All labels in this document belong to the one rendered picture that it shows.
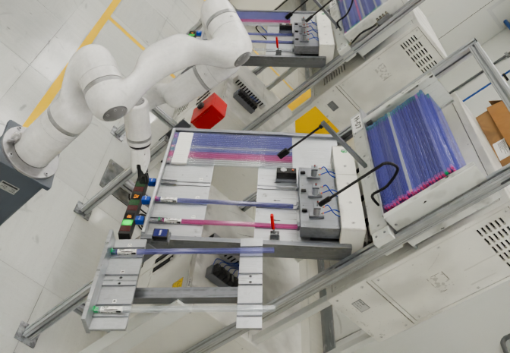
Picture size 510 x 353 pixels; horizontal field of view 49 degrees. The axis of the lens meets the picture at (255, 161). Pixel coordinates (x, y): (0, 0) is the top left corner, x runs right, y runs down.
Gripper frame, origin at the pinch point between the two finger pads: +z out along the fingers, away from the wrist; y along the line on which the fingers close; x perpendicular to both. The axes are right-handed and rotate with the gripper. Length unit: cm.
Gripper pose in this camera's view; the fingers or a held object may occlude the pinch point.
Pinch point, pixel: (143, 178)
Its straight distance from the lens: 204.0
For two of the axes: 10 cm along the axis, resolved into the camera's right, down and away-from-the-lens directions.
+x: 10.0, 0.4, -0.2
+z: -0.2, 8.1, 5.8
